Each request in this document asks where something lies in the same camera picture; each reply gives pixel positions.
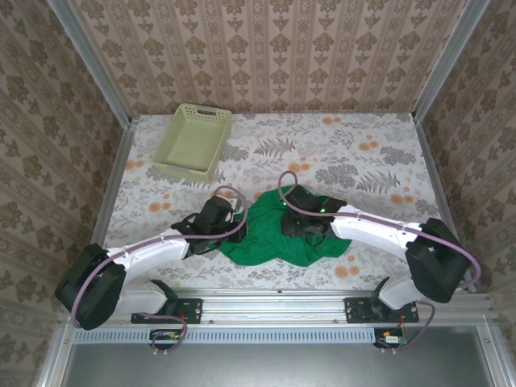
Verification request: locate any aluminium mounting rail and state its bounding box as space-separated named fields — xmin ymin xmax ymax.
xmin=58 ymin=288 xmax=495 ymax=323

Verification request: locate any aluminium frame post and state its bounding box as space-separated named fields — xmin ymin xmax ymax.
xmin=46 ymin=0 xmax=134 ymax=126
xmin=413 ymin=0 xmax=491 ymax=122

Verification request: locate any aluminium table side rail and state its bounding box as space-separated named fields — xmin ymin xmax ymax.
xmin=76 ymin=119 xmax=138 ymax=295
xmin=414 ymin=114 xmax=476 ymax=292

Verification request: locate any floral tablecloth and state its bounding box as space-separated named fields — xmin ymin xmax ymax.
xmin=92 ymin=112 xmax=463 ymax=291

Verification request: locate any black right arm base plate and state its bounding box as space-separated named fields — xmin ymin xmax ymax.
xmin=344 ymin=297 xmax=420 ymax=325

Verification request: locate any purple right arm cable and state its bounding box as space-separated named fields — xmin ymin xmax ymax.
xmin=278 ymin=171 xmax=483 ymax=354

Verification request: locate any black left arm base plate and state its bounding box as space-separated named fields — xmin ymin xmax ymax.
xmin=131 ymin=298 xmax=203 ymax=325

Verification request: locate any grey slotted cable duct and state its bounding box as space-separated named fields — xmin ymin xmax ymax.
xmin=74 ymin=327 xmax=382 ymax=344

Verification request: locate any green t-shirt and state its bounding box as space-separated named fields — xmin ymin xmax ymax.
xmin=217 ymin=185 xmax=352 ymax=268

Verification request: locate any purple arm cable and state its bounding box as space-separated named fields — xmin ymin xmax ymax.
xmin=278 ymin=171 xmax=483 ymax=354
xmin=71 ymin=185 xmax=248 ymax=358

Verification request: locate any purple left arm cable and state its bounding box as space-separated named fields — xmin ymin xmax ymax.
xmin=71 ymin=185 xmax=248 ymax=358

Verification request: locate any small connector board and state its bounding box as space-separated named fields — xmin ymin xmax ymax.
xmin=374 ymin=328 xmax=408 ymax=348
xmin=149 ymin=328 xmax=182 ymax=350

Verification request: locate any grey metal panel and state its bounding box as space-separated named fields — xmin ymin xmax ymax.
xmin=35 ymin=322 xmax=516 ymax=387

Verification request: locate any pale yellow plastic basket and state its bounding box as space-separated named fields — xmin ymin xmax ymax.
xmin=152 ymin=103 xmax=233 ymax=181

